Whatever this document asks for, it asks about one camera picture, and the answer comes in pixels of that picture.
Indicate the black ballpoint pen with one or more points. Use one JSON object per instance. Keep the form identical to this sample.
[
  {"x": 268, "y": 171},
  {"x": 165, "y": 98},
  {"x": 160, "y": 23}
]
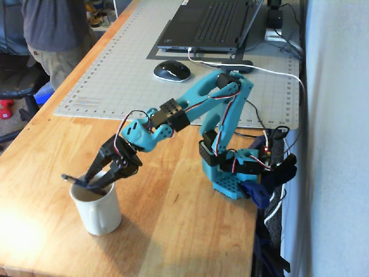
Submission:
[{"x": 73, "y": 179}]

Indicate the blue plastic box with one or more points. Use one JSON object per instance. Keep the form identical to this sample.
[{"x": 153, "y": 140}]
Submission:
[{"x": 43, "y": 95}]

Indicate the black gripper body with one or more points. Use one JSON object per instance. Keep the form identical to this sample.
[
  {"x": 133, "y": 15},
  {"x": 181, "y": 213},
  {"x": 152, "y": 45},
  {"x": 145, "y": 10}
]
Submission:
[{"x": 112, "y": 154}]

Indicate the silver stand base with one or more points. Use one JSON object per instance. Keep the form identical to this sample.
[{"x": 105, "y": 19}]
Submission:
[{"x": 274, "y": 34}]

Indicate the blue bar clamp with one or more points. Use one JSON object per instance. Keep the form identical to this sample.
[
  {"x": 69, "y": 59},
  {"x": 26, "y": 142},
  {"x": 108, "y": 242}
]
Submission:
[{"x": 258, "y": 196}]

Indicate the black office chair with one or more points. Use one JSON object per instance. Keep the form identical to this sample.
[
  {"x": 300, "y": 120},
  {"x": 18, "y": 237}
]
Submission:
[{"x": 14, "y": 83}]

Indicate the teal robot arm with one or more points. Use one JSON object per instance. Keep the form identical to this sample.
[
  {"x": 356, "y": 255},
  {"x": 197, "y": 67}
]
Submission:
[{"x": 201, "y": 92}]

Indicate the black usb hub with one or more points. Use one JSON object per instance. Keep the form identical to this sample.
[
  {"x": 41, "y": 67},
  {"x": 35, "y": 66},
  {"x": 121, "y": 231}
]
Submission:
[{"x": 248, "y": 70}]

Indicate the black computer mouse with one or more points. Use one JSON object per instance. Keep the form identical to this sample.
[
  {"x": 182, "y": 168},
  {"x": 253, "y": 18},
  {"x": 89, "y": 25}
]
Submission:
[{"x": 172, "y": 70}]

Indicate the black webcam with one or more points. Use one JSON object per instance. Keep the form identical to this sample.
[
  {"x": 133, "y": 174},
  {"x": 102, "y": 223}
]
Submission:
[{"x": 275, "y": 14}]

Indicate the shelf with small jars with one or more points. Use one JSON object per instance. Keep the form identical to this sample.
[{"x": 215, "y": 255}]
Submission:
[{"x": 101, "y": 15}]

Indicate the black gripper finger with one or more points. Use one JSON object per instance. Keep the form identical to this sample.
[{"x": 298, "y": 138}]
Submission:
[
  {"x": 101, "y": 157},
  {"x": 115, "y": 170}
]

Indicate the person in grey shirt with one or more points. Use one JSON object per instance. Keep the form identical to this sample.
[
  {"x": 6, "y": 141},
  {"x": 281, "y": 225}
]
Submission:
[{"x": 52, "y": 23}]

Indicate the black laptop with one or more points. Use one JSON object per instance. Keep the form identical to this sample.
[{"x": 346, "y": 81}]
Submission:
[{"x": 213, "y": 20}]

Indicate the white ceramic mug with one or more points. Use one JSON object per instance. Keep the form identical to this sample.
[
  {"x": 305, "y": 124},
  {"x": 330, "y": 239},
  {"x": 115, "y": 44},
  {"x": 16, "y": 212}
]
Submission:
[{"x": 98, "y": 213}]

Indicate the grey cutting mat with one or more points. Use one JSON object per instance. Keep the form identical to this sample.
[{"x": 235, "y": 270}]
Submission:
[{"x": 129, "y": 86}]

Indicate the red dumbbell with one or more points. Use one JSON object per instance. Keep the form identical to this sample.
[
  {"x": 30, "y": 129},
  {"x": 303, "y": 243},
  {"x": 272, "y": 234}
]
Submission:
[{"x": 5, "y": 111}]

